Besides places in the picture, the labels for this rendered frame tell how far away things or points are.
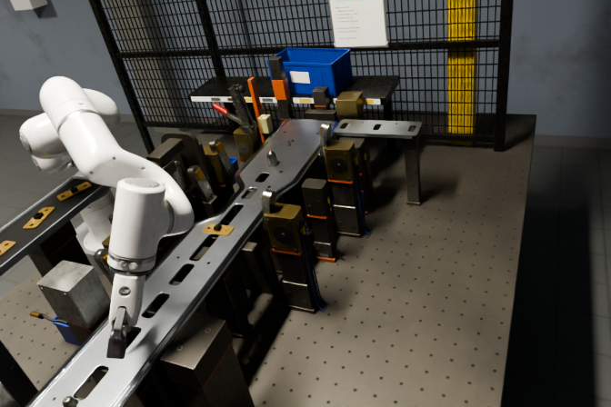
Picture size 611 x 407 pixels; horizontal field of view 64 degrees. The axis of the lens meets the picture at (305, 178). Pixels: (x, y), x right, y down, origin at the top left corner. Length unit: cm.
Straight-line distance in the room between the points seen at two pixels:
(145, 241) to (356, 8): 134
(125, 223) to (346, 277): 82
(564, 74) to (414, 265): 210
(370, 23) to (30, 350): 161
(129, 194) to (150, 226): 7
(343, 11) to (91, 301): 138
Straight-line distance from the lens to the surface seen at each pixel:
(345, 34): 202
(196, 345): 102
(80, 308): 119
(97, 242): 184
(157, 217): 91
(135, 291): 94
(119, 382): 108
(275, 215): 124
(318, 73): 189
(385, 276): 152
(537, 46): 332
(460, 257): 158
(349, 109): 178
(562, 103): 346
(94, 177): 101
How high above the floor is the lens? 176
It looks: 32 degrees down
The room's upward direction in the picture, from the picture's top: 11 degrees counter-clockwise
